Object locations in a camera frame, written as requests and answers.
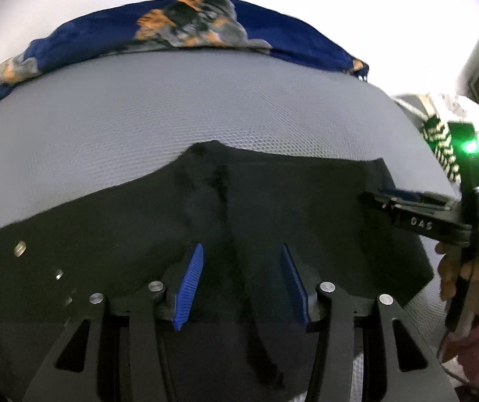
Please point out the grey mesh mattress cover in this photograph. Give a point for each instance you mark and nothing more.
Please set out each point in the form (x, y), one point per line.
(180, 104)

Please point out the black white striped knit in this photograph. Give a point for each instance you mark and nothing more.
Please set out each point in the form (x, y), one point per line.
(440, 142)

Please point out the black pants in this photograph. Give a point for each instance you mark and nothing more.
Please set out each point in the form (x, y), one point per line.
(118, 226)

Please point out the blue floral blanket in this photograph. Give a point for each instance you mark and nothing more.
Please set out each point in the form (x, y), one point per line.
(289, 29)

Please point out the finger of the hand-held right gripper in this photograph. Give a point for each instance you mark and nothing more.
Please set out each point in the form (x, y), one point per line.
(375, 201)
(402, 194)

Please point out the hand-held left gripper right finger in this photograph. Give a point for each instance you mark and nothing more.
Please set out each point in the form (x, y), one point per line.
(296, 289)

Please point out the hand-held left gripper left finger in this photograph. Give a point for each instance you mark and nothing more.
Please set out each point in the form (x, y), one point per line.
(189, 284)

